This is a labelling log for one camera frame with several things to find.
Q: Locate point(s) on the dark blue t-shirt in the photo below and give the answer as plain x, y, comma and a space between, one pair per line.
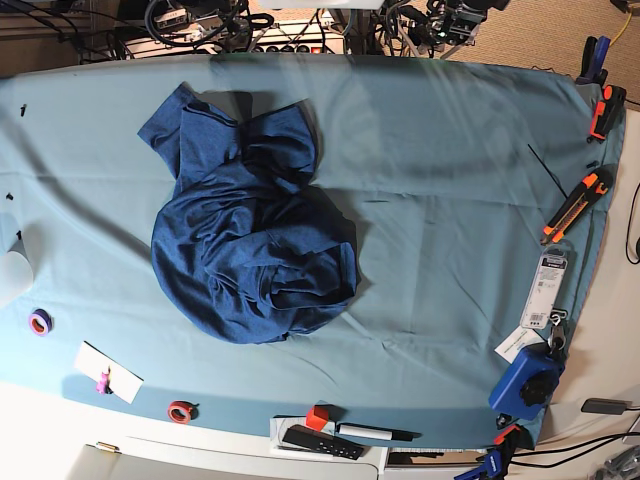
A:
246, 248

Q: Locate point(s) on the light blue table cloth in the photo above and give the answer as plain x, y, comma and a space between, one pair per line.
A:
428, 159

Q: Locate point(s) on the red cube block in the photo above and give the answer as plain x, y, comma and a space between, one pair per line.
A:
317, 418

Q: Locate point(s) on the white black marker pen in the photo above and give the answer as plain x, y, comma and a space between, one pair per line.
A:
375, 433

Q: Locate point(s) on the black remote control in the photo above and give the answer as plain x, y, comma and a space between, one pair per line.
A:
318, 442

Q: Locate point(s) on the white label card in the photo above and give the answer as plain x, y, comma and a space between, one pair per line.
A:
520, 338

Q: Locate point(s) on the white power strip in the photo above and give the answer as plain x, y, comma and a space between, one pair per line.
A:
294, 36

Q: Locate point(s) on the red tape roll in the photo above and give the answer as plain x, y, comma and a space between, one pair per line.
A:
182, 412

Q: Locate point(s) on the clear blister retail package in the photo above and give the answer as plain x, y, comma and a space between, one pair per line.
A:
546, 284

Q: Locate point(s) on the black zip tie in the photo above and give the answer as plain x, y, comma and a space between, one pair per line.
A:
552, 175

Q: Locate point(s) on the blue box with knob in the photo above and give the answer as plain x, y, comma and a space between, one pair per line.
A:
529, 382

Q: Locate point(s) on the white paper card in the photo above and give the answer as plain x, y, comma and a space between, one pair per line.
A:
91, 362

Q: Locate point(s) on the small pink toy figure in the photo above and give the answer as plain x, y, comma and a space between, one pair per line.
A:
103, 384

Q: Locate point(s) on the blue black clamp bottom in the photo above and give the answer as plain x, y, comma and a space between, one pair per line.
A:
495, 463

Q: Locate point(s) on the blue black clamp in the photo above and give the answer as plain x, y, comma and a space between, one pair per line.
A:
495, 463
593, 58

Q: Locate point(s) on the orange black utility knife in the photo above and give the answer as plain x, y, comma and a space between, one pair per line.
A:
587, 193

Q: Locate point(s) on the purple tape roll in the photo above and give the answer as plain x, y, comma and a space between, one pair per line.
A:
40, 322

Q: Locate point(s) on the black phone device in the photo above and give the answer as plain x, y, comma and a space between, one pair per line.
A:
604, 406

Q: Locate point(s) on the blue black clamp top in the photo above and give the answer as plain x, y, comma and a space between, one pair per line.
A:
593, 58

